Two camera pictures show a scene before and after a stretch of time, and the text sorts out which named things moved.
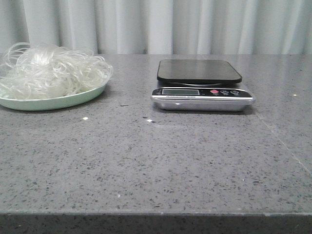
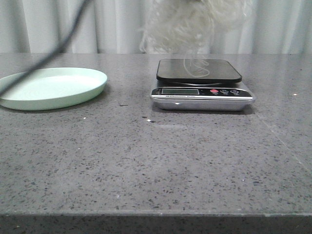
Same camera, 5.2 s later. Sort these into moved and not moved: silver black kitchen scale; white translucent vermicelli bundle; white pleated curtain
Moved: white translucent vermicelli bundle
Not moved: silver black kitchen scale; white pleated curtain
